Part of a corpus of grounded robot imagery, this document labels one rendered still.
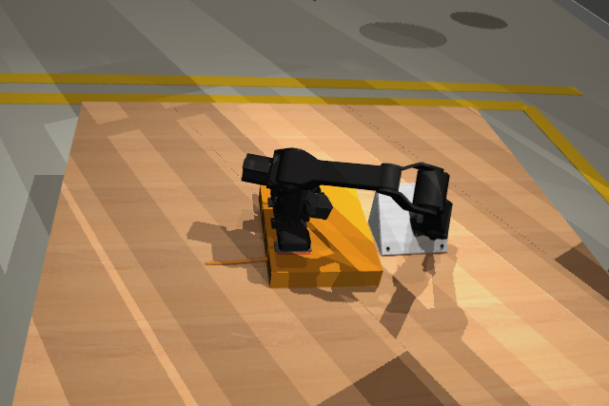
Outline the dark grey micro servo with orange cable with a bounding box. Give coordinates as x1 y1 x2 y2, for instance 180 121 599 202
206 241 312 265

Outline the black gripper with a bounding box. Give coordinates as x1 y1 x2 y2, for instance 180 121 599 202
270 189 311 251

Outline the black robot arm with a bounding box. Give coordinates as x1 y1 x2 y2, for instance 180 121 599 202
241 147 453 241

